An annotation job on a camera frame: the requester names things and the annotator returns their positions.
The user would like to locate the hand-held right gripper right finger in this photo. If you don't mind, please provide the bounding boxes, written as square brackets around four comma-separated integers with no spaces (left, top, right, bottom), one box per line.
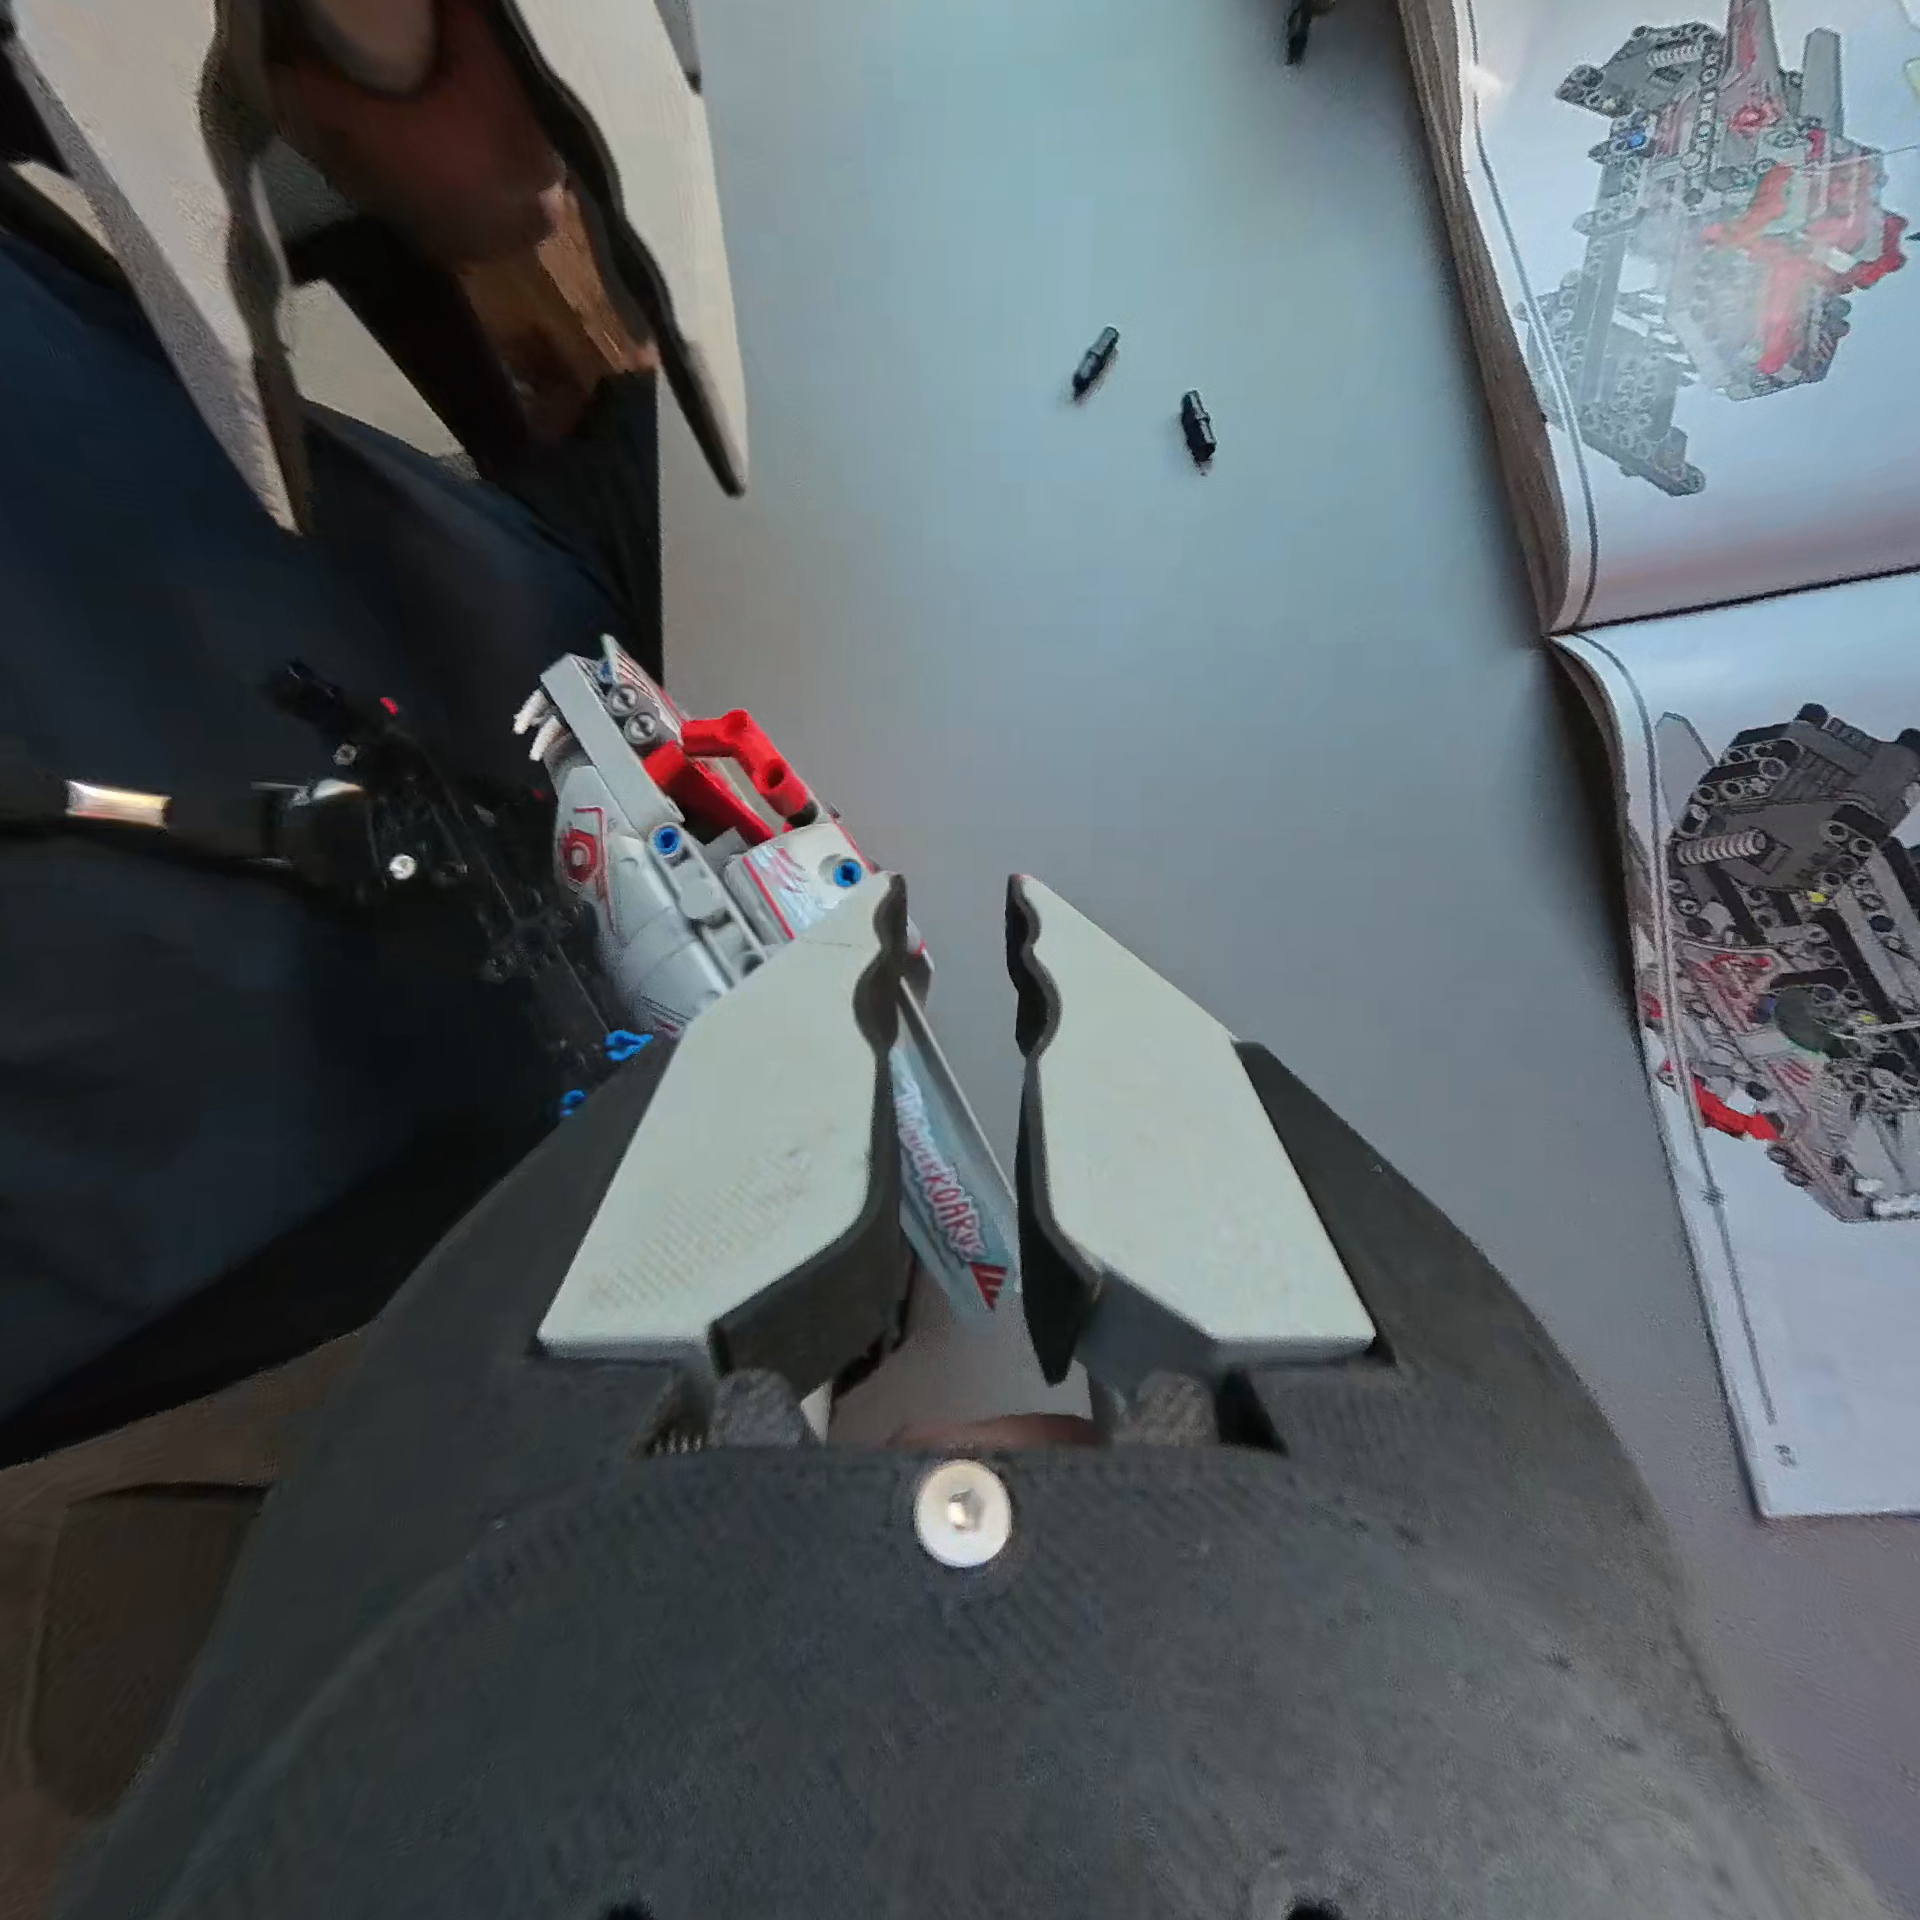
[1007,875,1380,1384]

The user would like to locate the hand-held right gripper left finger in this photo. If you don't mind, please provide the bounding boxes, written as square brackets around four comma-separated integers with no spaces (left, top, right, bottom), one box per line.
[539,879,930,1376]

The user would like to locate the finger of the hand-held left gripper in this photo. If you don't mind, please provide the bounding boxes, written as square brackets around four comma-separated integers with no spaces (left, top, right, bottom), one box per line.
[495,0,750,497]
[0,0,319,529]

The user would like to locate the red and grey lego car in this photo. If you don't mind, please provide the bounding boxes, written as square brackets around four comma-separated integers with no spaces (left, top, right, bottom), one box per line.
[266,636,1025,1320]

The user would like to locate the lego instruction booklet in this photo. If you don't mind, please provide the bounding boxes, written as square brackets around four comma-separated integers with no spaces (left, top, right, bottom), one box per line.
[1399,0,1920,1522]

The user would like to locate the black lanyard with metal clip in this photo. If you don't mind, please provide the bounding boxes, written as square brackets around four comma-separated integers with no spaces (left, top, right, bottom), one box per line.
[0,755,277,875]

